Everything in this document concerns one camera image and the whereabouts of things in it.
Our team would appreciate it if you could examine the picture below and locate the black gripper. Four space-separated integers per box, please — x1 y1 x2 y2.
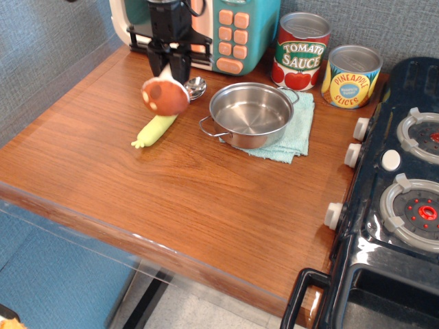
126 1 213 84

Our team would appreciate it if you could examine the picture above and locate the brown plush toy mushroom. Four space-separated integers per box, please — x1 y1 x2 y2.
141 64 190 116

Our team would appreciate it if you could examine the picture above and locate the toy microwave teal and cream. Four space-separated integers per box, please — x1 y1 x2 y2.
110 1 281 76

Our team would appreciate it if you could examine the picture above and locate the small stainless steel pot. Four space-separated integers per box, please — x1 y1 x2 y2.
199 82 300 149

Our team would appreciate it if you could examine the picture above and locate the tomato sauce can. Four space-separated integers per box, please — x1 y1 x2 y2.
271 12 331 91

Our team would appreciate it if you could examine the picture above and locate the light teal folded cloth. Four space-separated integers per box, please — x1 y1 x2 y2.
237 87 315 164

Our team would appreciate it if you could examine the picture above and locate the pineapple slices can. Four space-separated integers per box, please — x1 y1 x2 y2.
321 45 383 109

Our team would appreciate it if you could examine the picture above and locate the metal table leg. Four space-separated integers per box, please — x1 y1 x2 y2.
108 269 174 328

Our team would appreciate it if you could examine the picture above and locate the clear acrylic table guard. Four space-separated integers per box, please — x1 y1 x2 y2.
1 196 281 328

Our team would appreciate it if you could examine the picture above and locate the black toy stove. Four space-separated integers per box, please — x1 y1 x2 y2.
281 57 438 328

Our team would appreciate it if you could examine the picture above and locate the orange object at corner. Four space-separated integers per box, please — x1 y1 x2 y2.
0 304 27 329

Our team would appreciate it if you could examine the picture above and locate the spoon with green handle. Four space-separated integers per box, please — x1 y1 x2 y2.
131 77 206 149

